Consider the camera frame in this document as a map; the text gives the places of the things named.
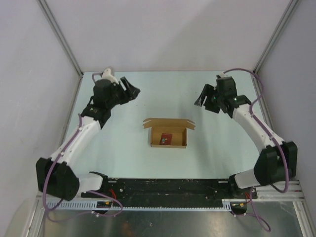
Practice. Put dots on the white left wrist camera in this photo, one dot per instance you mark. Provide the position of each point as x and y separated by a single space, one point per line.
108 74

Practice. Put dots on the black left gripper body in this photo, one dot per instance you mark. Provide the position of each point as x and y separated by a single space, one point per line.
118 98

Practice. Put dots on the small red packet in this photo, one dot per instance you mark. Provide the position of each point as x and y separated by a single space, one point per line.
165 139

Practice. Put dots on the brown cardboard paper box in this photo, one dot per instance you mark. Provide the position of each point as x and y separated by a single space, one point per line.
178 127

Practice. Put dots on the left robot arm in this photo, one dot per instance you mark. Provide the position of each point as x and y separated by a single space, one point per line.
55 174

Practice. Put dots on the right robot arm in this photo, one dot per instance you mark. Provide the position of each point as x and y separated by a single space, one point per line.
277 161

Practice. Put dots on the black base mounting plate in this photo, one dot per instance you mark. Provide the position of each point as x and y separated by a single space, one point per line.
219 188

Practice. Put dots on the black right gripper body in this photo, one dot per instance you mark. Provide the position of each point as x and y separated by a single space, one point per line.
221 97

